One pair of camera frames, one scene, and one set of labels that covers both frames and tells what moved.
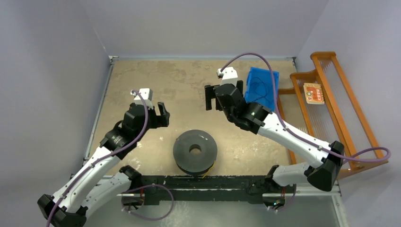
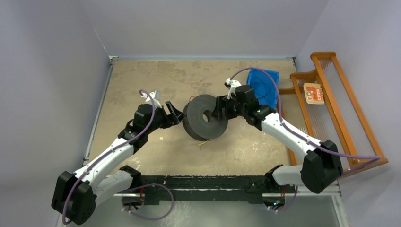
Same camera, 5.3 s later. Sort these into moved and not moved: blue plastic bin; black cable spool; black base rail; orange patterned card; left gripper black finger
Moved: left gripper black finger; black cable spool
Not moved: blue plastic bin; orange patterned card; black base rail
